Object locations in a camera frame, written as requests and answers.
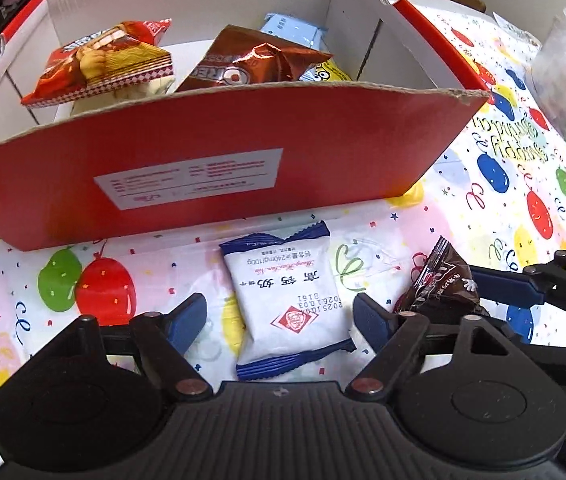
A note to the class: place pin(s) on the yellow snack packet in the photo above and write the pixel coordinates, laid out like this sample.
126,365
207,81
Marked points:
324,72

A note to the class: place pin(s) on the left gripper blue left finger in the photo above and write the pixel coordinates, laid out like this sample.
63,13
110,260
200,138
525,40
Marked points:
184,323

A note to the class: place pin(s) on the red cake snack packet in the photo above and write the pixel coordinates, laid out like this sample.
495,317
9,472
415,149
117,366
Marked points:
111,59

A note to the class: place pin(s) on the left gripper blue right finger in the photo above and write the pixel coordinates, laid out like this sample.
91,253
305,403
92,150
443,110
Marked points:
375,324

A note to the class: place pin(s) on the balloon pattern tablecloth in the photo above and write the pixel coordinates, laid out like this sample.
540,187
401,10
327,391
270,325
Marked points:
498,193

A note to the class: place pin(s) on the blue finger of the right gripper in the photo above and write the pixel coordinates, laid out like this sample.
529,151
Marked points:
505,287

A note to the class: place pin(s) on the brown oreo snack packet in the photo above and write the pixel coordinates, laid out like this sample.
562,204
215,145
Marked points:
240,56

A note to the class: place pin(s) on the red white cardboard box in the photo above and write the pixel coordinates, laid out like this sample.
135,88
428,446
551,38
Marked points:
219,154

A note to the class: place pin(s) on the light blue snack packet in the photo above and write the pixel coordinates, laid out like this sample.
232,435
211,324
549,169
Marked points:
295,30

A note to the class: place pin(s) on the cream snack packet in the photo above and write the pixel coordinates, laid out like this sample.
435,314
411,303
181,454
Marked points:
147,89

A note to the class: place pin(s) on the dark brown candy packet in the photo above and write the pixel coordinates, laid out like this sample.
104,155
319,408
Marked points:
445,290

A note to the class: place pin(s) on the white blue milk packet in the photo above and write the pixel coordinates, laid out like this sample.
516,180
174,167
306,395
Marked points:
288,301

